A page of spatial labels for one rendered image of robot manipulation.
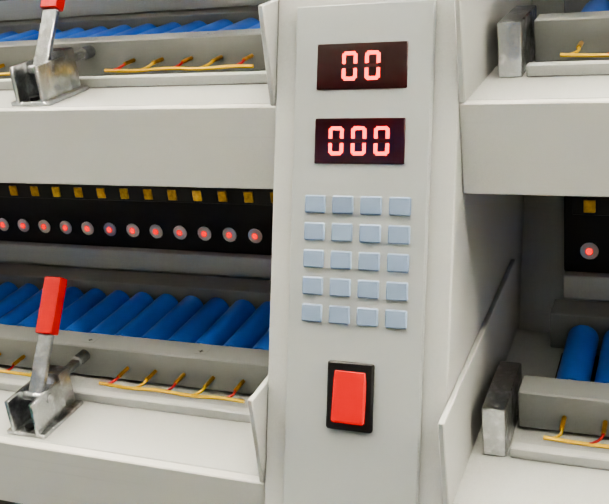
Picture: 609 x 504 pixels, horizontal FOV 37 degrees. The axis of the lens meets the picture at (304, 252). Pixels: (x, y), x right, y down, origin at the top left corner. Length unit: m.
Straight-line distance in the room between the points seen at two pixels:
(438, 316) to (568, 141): 0.10
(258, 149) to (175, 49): 0.12
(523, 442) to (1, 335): 0.35
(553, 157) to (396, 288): 0.09
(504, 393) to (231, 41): 0.26
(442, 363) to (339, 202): 0.09
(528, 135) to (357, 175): 0.08
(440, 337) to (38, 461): 0.25
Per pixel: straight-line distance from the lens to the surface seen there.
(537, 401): 0.50
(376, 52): 0.45
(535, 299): 0.63
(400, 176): 0.44
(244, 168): 0.49
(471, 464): 0.49
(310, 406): 0.46
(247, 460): 0.51
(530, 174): 0.44
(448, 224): 0.44
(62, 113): 0.54
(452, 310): 0.44
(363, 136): 0.44
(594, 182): 0.44
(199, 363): 0.57
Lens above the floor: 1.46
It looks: 3 degrees down
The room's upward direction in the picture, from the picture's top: 2 degrees clockwise
